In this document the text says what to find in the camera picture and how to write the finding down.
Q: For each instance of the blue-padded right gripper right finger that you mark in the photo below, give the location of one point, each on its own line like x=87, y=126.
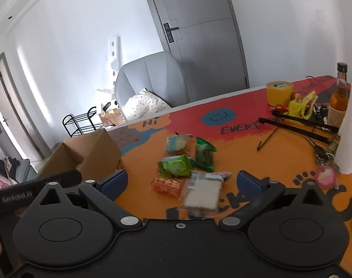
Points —
x=260, y=195

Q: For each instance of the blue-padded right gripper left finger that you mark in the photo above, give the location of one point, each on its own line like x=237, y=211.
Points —
x=102, y=194

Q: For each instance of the white rice cake package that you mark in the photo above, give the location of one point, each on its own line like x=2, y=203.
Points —
x=202, y=192

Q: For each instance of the dark green snack packet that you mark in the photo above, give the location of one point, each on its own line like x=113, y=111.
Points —
x=204, y=155

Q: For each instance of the pale teal snack packet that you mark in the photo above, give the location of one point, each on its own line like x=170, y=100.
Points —
x=179, y=144

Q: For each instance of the grey sofa with clothes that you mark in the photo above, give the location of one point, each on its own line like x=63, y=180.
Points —
x=21, y=171

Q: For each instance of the black shoe rack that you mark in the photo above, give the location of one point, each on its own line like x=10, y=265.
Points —
x=81, y=124

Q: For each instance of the brown cardboard box on floor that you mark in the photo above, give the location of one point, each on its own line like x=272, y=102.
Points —
x=111, y=115

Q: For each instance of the white dotted pillow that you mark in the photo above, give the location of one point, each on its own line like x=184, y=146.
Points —
x=143, y=104

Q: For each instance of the white paper towel roll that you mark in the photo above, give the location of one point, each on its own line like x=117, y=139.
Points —
x=344, y=150

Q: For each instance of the yellow tape roll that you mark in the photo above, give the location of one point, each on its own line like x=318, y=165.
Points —
x=279, y=93

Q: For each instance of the brown glass bottle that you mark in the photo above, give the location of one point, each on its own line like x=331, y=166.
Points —
x=339, y=98

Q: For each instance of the grey armchair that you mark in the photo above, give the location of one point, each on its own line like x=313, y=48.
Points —
x=159, y=73

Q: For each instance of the white perforated board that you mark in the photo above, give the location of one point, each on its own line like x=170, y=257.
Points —
x=110, y=67

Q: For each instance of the grey door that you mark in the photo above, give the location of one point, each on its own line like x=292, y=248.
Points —
x=207, y=45

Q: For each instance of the pink keychain with keys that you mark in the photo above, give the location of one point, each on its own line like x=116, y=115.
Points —
x=327, y=170

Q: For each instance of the black door handle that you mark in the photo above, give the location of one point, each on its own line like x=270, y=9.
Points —
x=168, y=32

